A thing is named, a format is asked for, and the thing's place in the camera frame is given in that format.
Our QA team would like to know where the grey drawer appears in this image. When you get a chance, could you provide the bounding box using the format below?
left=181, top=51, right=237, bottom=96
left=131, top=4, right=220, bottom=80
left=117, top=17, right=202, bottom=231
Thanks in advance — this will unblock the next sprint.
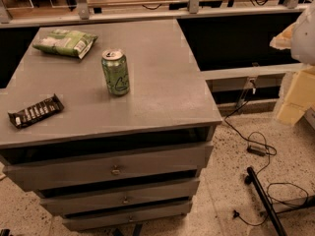
left=62, top=200, right=192, bottom=231
left=4, top=143, right=213, bottom=192
left=40, top=178, right=200, bottom=215

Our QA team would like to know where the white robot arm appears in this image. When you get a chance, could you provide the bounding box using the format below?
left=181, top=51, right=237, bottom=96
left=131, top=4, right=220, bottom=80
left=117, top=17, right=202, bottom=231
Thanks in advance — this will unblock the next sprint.
left=270, top=1, right=315, bottom=125

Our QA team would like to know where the middle grey drawer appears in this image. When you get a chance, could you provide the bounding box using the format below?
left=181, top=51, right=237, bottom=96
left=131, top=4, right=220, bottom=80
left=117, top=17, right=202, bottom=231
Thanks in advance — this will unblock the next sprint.
left=40, top=178, right=200, bottom=215

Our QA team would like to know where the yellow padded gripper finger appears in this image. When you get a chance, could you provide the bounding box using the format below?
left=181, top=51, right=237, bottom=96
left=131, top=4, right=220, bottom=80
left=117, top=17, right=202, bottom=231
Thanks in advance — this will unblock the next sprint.
left=270, top=24, right=295, bottom=50
left=276, top=66, right=315, bottom=126

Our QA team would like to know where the black power cable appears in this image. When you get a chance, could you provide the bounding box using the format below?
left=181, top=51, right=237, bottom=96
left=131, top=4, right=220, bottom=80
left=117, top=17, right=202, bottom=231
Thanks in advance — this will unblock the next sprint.
left=223, top=98, right=310, bottom=228

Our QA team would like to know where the black snack bar wrapper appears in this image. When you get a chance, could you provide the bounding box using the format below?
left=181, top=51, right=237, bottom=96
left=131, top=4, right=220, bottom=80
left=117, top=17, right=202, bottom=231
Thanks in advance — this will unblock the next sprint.
left=8, top=94, right=64, bottom=129

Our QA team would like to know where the grey drawer cabinet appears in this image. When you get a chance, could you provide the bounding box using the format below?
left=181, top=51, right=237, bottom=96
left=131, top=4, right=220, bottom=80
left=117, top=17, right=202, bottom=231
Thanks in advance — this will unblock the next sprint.
left=0, top=20, right=221, bottom=219

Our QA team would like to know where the black stand leg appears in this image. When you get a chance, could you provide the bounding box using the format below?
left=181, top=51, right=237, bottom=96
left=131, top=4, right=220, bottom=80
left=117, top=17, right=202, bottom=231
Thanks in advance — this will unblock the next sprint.
left=245, top=167, right=287, bottom=236

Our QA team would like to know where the green jalapeno chip bag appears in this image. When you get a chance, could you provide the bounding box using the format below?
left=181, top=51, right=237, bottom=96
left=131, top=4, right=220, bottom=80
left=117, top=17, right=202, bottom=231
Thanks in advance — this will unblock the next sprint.
left=32, top=29, right=97, bottom=59

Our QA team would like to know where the bottom grey drawer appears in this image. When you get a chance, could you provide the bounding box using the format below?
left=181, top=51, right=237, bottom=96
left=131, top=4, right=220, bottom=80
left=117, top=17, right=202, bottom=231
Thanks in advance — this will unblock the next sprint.
left=62, top=200, right=192, bottom=231

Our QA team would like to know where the top grey drawer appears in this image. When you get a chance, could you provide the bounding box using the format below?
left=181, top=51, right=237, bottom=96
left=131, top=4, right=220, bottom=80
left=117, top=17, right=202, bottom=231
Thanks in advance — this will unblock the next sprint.
left=4, top=143, right=213, bottom=192

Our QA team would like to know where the green soda can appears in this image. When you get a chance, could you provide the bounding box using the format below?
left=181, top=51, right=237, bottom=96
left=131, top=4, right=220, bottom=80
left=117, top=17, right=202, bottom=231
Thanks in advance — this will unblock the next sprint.
left=101, top=49, right=130, bottom=96

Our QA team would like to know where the grey metal shelf rail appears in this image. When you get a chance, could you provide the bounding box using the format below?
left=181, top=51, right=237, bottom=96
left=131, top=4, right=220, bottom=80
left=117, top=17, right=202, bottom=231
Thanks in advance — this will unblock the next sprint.
left=0, top=0, right=307, bottom=29

